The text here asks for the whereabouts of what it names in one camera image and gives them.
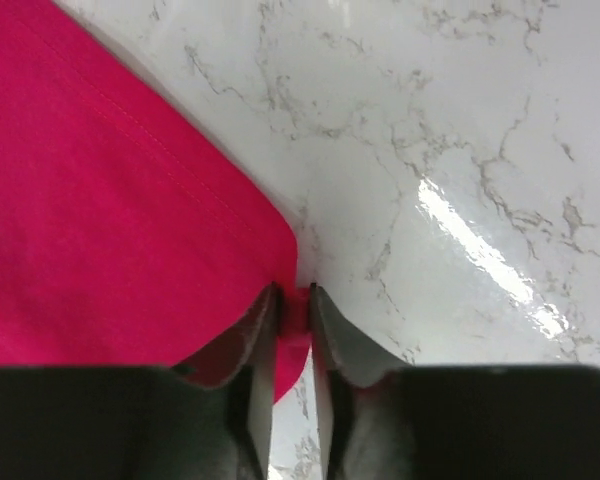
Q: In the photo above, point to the magenta t shirt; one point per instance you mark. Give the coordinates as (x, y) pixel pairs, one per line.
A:
(126, 237)

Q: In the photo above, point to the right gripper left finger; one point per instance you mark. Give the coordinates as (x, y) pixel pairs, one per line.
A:
(233, 379)

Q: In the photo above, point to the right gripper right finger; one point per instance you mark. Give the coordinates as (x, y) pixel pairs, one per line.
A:
(364, 428)

